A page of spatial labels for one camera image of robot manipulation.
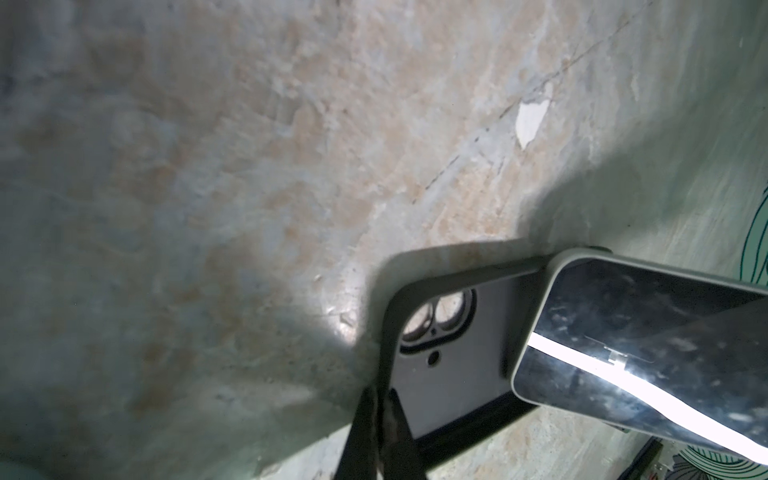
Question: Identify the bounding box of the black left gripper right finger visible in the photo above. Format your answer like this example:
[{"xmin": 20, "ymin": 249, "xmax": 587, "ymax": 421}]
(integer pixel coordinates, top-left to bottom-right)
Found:
[{"xmin": 380, "ymin": 389, "xmax": 427, "ymax": 480}]

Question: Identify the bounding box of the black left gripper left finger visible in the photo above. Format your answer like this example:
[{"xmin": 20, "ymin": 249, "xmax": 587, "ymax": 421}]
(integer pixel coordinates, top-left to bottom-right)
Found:
[{"xmin": 333, "ymin": 386, "xmax": 381, "ymax": 480}]

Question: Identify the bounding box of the black phone case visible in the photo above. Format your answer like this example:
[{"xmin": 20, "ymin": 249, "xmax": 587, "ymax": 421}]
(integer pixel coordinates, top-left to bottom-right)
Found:
[{"xmin": 377, "ymin": 255, "xmax": 552, "ymax": 472}]

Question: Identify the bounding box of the black screen silver phone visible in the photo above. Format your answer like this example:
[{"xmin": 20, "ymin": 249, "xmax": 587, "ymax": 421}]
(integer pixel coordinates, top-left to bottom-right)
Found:
[{"xmin": 511, "ymin": 248, "xmax": 767, "ymax": 464}]

